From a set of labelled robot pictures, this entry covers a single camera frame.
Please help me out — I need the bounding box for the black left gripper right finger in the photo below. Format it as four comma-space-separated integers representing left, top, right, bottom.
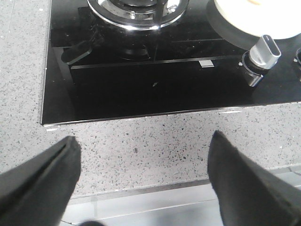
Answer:
207, 130, 301, 226

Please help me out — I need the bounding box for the white round plate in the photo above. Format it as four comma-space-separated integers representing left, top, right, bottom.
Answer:
214, 0, 301, 40

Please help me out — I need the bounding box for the silver left stove knob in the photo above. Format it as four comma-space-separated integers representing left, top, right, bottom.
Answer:
295, 48, 301, 65

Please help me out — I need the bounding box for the black right gas burner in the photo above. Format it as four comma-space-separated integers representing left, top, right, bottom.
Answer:
87, 0, 189, 31

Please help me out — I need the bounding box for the silver right stove knob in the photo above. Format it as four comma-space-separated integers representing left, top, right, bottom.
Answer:
242, 34, 282, 76

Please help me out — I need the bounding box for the black glass gas cooktop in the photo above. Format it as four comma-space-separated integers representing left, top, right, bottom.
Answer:
41, 0, 301, 126

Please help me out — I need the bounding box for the grey cabinet front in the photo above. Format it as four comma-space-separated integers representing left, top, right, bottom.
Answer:
60, 164, 301, 226

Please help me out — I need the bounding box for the silver stove knob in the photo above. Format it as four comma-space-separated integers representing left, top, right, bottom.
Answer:
242, 34, 282, 76
295, 48, 301, 65

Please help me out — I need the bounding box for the black right pan support grate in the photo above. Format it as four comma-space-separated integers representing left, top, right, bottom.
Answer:
61, 0, 172, 65

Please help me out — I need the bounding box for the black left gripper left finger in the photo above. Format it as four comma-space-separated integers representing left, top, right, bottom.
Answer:
0, 137, 81, 226

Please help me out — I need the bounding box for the fried egg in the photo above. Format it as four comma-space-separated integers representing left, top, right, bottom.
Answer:
248, 0, 261, 5

